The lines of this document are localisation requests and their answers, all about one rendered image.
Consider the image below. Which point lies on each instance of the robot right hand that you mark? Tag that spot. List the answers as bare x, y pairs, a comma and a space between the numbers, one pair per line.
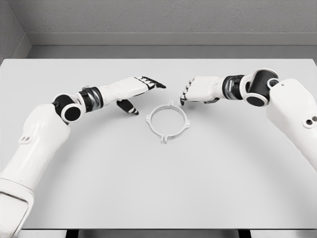
205, 86

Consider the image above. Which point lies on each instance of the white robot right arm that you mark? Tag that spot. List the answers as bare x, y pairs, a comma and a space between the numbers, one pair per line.
284, 99

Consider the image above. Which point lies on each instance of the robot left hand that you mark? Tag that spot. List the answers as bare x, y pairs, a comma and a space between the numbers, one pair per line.
131, 86

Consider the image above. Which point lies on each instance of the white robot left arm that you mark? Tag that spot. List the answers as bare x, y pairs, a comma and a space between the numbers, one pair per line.
37, 131

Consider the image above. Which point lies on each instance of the white half pipe clamp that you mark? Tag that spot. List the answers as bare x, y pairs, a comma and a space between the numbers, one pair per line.
149, 119
187, 126

